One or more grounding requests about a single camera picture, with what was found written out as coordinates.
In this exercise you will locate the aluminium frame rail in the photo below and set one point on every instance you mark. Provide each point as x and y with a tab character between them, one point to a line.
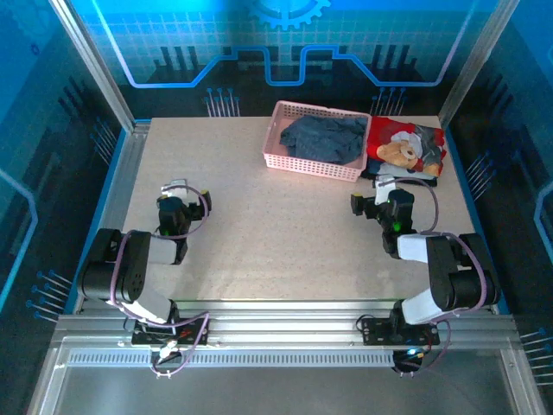
281	324

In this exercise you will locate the aluminium frame post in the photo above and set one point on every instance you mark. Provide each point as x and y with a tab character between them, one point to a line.
475	65
96	65

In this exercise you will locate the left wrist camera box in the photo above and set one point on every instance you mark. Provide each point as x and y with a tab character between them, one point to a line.
173	187

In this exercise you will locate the grey metal tray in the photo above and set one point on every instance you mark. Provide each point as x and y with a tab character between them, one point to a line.
281	389

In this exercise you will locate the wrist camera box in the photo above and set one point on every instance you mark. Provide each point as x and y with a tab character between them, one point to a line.
382	190
173	187

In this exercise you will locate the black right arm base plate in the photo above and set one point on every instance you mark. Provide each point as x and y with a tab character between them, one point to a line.
376	333

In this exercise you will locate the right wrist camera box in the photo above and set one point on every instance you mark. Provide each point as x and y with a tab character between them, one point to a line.
382	190

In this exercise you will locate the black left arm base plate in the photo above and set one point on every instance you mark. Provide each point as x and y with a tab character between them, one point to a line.
194	339

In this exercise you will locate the pink plastic basket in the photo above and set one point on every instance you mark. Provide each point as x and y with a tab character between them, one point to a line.
311	169

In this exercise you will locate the aluminium side rail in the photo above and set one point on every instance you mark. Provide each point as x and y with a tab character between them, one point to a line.
125	173

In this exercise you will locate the blue denim t-shirt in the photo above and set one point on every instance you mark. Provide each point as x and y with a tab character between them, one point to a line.
324	138

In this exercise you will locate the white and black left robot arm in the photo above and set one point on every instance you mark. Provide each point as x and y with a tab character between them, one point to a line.
129	268

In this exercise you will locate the red teddy bear t-shirt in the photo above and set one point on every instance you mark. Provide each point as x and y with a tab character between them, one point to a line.
389	134

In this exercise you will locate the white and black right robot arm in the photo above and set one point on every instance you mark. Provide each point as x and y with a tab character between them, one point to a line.
453	276

